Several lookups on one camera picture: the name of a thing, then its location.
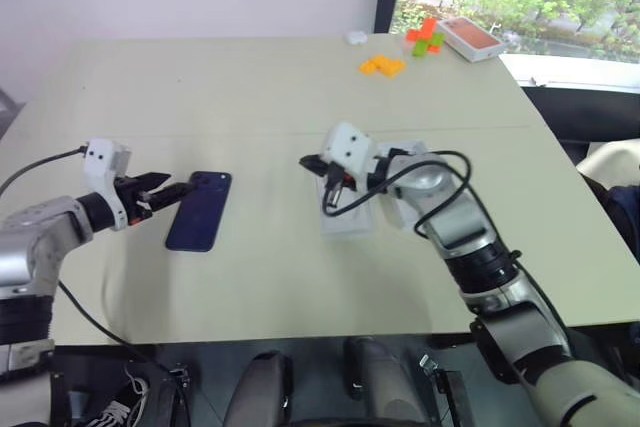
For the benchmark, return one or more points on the white phone box base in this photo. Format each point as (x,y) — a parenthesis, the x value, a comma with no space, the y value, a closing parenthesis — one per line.
(350,224)

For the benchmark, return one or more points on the white window sill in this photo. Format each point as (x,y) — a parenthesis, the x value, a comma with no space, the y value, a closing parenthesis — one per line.
(575,72)

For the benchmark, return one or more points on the phone box with orange print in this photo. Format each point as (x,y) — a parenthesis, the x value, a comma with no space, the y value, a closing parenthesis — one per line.
(472,37)

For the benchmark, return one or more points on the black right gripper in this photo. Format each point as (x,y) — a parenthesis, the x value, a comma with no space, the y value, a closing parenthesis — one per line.
(345,178)

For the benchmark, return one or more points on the black shoe with white laces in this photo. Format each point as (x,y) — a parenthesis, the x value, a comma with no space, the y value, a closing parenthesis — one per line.
(120,407)

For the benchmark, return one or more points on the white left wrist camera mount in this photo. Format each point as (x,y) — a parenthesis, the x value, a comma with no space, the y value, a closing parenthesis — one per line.
(102,159)

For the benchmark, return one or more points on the dark blue bag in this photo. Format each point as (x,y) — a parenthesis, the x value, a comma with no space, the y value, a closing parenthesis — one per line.
(625,222)

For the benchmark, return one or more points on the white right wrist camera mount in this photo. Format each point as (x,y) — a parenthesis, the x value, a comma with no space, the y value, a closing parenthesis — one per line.
(350,144)

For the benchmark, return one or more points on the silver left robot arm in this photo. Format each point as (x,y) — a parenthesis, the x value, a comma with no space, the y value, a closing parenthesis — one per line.
(30,242)

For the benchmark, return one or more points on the orange toy block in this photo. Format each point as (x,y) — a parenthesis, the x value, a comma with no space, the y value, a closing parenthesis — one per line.
(422,29)

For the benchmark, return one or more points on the yellow toy block cluster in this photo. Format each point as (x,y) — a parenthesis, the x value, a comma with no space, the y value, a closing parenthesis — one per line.
(382,66)

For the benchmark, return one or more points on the green toy block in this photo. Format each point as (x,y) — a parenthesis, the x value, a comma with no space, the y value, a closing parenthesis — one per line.
(425,46)

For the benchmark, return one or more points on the white earbud case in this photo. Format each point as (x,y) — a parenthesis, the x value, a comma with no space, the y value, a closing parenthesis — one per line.
(356,37)

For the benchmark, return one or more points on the small metal buckle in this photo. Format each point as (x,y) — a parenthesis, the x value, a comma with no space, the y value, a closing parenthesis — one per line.
(180,377)

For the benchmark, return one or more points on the beige cushion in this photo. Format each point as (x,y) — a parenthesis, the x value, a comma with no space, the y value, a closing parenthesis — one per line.
(612,157)

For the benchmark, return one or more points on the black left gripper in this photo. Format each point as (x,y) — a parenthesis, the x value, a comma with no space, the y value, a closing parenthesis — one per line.
(131,197)

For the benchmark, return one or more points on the dark blue smartphone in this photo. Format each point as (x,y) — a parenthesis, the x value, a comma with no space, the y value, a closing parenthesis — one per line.
(200,214)

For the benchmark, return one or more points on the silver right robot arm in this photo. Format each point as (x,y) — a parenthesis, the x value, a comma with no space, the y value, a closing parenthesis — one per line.
(525,327)

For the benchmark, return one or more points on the dark rounded grey shape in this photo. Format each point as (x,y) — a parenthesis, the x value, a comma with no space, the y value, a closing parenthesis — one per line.
(265,387)
(382,377)

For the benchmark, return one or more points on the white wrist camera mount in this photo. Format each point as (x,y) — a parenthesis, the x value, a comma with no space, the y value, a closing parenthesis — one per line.
(102,159)
(350,144)

